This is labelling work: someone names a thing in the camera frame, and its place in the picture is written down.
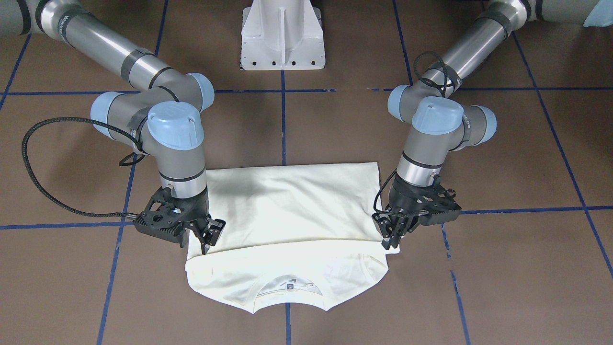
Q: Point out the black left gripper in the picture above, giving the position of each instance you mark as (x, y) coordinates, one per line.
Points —
(400, 197)

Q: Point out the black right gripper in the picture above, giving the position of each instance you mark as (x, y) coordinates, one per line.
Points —
(197, 207)

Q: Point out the cream long-sleeve cat shirt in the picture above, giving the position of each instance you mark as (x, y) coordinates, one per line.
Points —
(293, 234)

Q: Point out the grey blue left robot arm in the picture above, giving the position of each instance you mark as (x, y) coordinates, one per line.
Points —
(547, 173)

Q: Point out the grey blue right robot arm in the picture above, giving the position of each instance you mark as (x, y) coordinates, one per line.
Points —
(163, 120)

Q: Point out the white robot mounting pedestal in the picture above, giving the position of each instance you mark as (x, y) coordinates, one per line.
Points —
(282, 35)

